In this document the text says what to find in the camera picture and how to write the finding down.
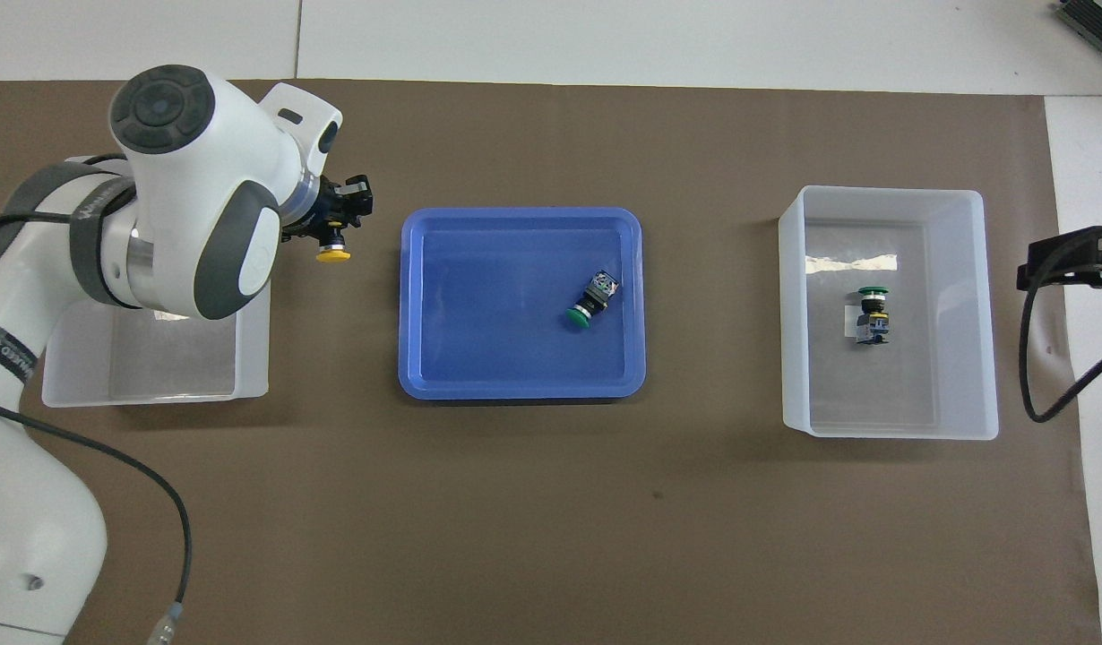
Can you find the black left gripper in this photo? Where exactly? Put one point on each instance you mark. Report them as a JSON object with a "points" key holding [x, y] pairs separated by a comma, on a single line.
{"points": [[316, 215]]}

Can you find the yellow push button switch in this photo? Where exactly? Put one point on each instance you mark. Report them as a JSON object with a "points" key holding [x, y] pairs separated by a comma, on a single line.
{"points": [[333, 251]]}

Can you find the green push button switch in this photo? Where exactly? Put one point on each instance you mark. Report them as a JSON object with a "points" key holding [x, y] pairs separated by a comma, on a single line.
{"points": [[594, 299], [873, 315]]}

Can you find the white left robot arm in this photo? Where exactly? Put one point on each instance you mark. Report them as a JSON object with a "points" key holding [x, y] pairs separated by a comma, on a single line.
{"points": [[184, 206]]}

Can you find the translucent box with rectangular label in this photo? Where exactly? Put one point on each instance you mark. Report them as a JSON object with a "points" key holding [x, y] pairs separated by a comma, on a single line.
{"points": [[918, 385]]}

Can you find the blue plastic tray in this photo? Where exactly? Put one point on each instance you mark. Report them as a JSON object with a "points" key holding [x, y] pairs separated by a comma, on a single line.
{"points": [[497, 358]]}

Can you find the white rectangular label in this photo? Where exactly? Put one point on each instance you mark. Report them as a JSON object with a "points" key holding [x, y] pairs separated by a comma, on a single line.
{"points": [[848, 322]]}

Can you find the translucent box with round-marked label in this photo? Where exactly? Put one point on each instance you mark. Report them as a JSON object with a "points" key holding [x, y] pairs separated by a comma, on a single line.
{"points": [[179, 358]]}

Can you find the black ribbed device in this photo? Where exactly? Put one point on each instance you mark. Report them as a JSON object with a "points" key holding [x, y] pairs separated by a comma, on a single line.
{"points": [[1093, 25]]}

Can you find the brown paper table mat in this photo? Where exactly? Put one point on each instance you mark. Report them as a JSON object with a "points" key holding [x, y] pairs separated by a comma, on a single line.
{"points": [[533, 511]]}

